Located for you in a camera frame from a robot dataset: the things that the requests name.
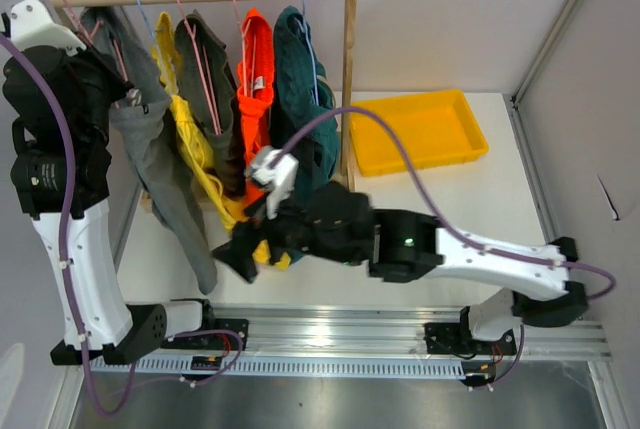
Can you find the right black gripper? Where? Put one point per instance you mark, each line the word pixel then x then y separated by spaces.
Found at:
pixel 245 238

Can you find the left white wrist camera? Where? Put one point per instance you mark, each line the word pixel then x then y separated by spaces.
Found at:
pixel 32 23

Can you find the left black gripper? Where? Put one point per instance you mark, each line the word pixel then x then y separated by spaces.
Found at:
pixel 117 84

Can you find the light blue wire hanger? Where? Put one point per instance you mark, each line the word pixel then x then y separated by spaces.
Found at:
pixel 150 28

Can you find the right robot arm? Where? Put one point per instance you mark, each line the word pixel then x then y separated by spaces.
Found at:
pixel 401 246

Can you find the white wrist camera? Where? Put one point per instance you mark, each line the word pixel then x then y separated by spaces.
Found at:
pixel 274 171
pixel 32 23

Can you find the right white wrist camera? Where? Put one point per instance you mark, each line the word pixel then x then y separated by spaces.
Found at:
pixel 274 171

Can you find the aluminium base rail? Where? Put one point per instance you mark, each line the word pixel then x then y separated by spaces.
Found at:
pixel 399 333

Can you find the blue wire hanger green shorts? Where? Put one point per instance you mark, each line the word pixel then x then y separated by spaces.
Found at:
pixel 308 40

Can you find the dark green shorts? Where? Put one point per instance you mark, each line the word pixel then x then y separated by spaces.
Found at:
pixel 293 107

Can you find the yellow plastic tray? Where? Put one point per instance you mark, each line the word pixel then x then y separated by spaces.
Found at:
pixel 437 129

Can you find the slotted cable duct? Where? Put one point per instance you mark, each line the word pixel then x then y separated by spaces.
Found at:
pixel 256 365

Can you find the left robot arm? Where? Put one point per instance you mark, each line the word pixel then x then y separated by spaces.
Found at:
pixel 61 138

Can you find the pink wire hanger olive shorts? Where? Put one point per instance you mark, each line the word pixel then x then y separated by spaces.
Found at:
pixel 203 69

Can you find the olive green shorts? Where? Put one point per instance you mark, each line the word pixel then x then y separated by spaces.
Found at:
pixel 228 146

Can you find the yellow shorts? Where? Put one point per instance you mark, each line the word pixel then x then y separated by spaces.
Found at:
pixel 194 149

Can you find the grey shorts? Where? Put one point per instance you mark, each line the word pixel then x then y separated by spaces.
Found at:
pixel 147 127

